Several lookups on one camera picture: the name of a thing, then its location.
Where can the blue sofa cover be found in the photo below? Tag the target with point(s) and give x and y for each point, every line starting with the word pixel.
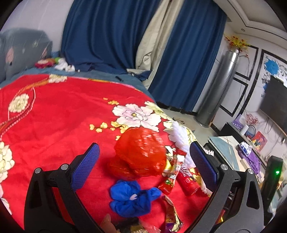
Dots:
pixel 94 75

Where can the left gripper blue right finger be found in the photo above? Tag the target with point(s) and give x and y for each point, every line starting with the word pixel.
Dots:
pixel 204 164

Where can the coffee table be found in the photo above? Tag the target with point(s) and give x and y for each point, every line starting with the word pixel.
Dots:
pixel 225 151

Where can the blue curtain right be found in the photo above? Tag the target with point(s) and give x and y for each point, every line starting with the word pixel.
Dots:
pixel 189 55

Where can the blue plastic bag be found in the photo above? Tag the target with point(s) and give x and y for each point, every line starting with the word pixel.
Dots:
pixel 129 200

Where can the yellow artificial flowers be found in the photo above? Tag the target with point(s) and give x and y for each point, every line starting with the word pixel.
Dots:
pixel 236 42

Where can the red plastic bag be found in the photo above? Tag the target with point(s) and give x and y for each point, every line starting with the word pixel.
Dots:
pixel 139 152

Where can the green pea snack packet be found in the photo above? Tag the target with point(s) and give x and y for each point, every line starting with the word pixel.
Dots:
pixel 135 225

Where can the purple cloth bag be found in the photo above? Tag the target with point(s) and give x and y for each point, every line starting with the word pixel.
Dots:
pixel 252 160

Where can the red floral blanket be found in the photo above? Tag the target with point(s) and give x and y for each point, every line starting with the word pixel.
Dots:
pixel 47 120

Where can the white vase red flowers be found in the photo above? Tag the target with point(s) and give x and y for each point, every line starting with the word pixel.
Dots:
pixel 249 119

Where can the black tv stand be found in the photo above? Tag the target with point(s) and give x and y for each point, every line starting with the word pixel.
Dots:
pixel 230 130

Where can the grey sofa cushion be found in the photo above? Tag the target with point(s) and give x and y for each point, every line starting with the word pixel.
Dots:
pixel 21 48

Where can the colourful painting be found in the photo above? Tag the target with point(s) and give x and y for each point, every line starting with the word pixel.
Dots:
pixel 259 141

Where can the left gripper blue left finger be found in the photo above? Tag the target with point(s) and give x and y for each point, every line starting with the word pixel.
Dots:
pixel 83 166

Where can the blue curtain left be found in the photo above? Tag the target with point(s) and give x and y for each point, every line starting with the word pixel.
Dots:
pixel 105 35

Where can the tissue pack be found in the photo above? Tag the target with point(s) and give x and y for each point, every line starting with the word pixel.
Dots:
pixel 245 148

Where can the purple snack wrapper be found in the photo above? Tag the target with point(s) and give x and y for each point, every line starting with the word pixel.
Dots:
pixel 172 220

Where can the left hand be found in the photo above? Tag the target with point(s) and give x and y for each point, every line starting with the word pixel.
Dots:
pixel 107 225

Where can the round mirror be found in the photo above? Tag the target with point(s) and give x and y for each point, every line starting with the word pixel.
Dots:
pixel 251 131

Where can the red snack packet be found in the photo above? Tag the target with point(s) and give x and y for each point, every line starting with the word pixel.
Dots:
pixel 178 159

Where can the beige curtain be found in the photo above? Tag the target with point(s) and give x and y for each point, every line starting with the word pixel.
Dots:
pixel 155 39

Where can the red snack tube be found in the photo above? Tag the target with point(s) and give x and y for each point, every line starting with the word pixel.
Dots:
pixel 186 181

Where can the blue curtain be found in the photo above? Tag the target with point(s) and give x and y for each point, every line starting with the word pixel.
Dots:
pixel 105 35
pixel 189 55

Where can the plush toy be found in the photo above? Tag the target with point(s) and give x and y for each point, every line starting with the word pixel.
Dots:
pixel 57 63

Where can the silver tower air conditioner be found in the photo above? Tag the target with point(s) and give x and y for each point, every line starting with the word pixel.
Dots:
pixel 218 88

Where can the black curved television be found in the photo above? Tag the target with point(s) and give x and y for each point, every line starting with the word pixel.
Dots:
pixel 273 104

